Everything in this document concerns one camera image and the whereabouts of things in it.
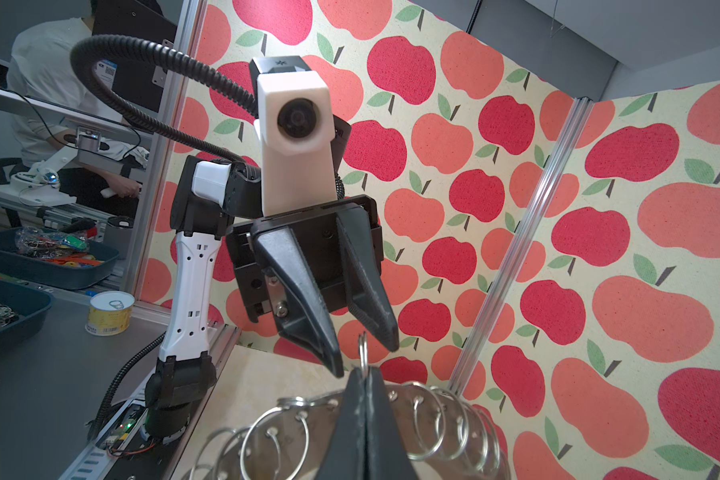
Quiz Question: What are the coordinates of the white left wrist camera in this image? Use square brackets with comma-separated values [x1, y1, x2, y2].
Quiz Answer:
[257, 71, 337, 217]

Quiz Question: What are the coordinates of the front aluminium rail base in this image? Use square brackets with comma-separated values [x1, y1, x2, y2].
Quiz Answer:
[56, 320, 241, 480]

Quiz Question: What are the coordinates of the dark blue tray with keys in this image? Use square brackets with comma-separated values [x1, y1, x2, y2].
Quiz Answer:
[0, 229, 120, 290]

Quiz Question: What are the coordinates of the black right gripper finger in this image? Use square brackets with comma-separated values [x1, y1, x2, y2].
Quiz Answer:
[316, 367, 417, 480]

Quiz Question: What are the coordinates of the yellow tin can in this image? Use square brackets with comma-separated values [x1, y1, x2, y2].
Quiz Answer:
[85, 291, 135, 337]

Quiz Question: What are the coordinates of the aluminium frame post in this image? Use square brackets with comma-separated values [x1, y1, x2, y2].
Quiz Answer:
[121, 0, 207, 299]
[448, 97, 594, 396]

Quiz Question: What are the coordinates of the person in white shirt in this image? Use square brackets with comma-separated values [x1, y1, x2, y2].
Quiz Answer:
[6, 1, 141, 217]

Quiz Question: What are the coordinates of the black corrugated cable hose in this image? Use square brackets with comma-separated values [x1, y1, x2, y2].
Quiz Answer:
[69, 34, 262, 166]

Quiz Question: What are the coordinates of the right rear aluminium frame post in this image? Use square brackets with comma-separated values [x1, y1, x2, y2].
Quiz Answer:
[448, 97, 594, 396]

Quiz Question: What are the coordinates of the left rear aluminium frame post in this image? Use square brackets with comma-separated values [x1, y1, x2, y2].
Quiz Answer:
[121, 0, 207, 299]

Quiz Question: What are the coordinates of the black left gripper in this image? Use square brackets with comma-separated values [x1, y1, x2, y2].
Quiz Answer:
[226, 195, 400, 378]

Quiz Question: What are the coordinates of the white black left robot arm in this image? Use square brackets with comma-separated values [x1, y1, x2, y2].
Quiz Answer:
[143, 56, 400, 442]

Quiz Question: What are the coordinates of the metal disc with key rings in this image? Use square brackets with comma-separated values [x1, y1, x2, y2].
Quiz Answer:
[182, 331, 511, 480]

